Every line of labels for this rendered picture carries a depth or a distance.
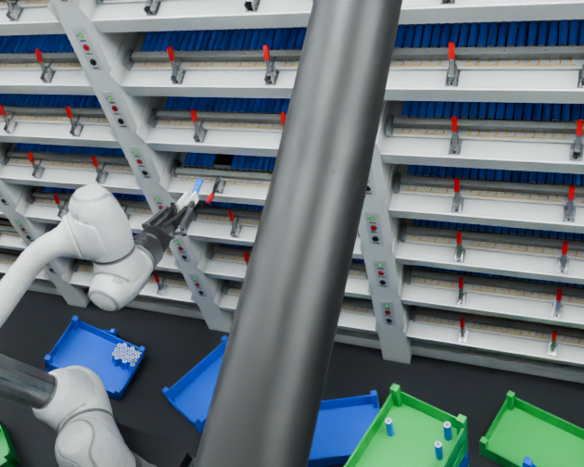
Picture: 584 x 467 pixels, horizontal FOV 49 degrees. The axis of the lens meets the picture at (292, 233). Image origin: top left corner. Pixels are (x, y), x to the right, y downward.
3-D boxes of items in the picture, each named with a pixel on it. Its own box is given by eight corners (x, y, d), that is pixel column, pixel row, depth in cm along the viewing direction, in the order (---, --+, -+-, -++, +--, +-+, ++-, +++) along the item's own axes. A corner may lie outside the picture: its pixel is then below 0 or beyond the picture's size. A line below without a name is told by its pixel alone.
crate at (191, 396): (201, 435, 219) (194, 422, 213) (168, 401, 231) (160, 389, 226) (265, 375, 231) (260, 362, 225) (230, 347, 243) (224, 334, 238)
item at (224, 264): (374, 299, 205) (364, 285, 193) (209, 276, 228) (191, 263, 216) (385, 241, 212) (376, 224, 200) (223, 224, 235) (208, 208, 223)
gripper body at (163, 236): (159, 235, 156) (177, 214, 163) (130, 233, 159) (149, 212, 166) (168, 259, 160) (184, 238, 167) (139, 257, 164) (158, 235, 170)
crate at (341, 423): (291, 470, 203) (286, 459, 198) (290, 413, 218) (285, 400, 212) (386, 459, 199) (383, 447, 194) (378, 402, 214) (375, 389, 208)
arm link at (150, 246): (116, 244, 155) (129, 229, 159) (127, 272, 160) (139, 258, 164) (147, 246, 151) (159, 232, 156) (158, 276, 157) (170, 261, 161)
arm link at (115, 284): (161, 279, 156) (146, 235, 149) (128, 322, 145) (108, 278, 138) (125, 275, 161) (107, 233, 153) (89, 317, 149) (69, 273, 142)
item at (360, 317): (380, 334, 218) (372, 323, 206) (223, 309, 241) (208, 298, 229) (391, 279, 225) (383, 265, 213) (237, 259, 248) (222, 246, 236)
